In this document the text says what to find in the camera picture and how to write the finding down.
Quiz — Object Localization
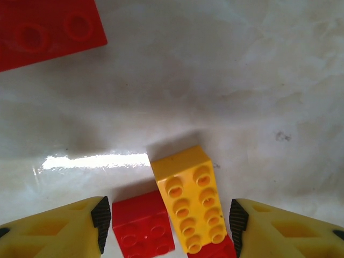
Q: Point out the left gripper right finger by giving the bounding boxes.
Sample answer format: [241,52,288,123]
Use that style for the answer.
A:
[230,198,344,258]

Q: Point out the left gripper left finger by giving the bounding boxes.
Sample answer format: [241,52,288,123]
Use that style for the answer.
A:
[0,196,112,258]

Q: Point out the small red lego brick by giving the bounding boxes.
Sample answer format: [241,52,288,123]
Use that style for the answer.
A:
[111,190,176,258]

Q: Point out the long yellow lego brick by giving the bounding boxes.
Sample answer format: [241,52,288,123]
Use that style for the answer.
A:
[149,145,228,255]

